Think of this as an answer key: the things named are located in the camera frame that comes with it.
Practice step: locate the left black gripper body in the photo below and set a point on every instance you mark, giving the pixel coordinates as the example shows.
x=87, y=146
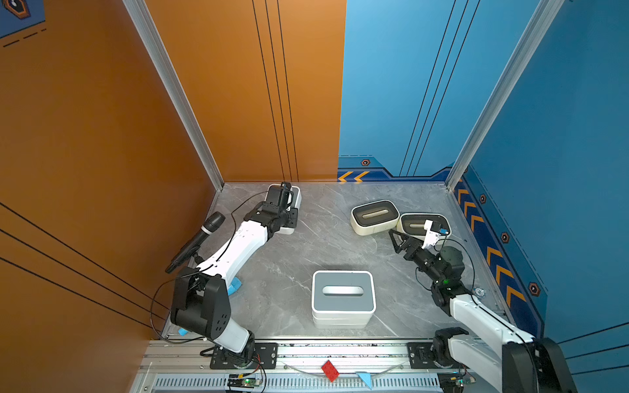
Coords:
x=288, y=219

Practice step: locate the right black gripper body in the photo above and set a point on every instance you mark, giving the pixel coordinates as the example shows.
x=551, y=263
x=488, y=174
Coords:
x=425, y=261

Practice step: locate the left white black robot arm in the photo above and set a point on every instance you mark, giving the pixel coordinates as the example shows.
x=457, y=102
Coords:
x=201, y=301

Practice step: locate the black microphone on stand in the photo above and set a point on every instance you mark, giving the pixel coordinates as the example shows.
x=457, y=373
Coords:
x=211, y=225

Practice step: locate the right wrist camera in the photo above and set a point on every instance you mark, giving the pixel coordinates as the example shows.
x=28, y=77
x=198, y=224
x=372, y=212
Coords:
x=434, y=232

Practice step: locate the red plastic block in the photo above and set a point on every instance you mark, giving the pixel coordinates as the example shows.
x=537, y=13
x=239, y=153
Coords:
x=330, y=371

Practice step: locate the grey lid tissue box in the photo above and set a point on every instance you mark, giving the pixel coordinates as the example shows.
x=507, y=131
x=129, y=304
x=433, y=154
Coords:
x=285, y=200
x=342, y=323
x=343, y=294

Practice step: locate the blue triangle piece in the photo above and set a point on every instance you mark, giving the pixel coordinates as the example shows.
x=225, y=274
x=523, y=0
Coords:
x=366, y=378

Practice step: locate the right aluminium corner post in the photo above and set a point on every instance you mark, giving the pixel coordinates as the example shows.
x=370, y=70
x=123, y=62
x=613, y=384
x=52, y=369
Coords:
x=541, y=20

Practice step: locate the dark lid cream box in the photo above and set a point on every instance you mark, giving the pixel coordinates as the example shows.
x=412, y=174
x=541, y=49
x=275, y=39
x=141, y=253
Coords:
x=412, y=224
x=374, y=217

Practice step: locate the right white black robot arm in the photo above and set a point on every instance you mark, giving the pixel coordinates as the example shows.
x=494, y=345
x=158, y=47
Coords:
x=505, y=356

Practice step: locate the right green circuit board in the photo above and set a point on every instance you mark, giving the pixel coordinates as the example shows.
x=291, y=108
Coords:
x=450, y=383

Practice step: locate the aluminium corner post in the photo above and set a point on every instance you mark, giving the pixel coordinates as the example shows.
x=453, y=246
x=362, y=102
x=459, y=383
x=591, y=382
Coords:
x=145, y=26
x=541, y=20

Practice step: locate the dark lid cream box right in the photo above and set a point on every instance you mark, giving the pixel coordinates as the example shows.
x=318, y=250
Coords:
x=412, y=224

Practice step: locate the dark lid cream box left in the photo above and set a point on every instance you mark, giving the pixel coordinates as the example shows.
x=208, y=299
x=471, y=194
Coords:
x=374, y=217

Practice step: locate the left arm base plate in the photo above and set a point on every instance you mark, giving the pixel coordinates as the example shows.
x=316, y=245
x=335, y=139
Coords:
x=258, y=353

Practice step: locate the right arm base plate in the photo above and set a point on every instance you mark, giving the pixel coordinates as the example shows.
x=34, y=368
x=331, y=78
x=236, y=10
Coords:
x=425, y=355

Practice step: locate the left aluminium corner post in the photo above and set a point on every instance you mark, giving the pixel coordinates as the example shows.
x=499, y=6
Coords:
x=145, y=26

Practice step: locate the left green circuit board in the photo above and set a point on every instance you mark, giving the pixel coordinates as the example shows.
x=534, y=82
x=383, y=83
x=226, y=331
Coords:
x=239, y=383

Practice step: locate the green circuit board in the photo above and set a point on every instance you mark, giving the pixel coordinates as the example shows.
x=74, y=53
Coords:
x=450, y=383
x=239, y=383

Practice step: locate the grey lid tissue box back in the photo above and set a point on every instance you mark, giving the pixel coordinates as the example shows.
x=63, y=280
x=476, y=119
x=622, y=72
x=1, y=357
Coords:
x=343, y=294

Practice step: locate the grey lid tissue box front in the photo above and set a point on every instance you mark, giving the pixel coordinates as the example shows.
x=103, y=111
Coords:
x=342, y=323

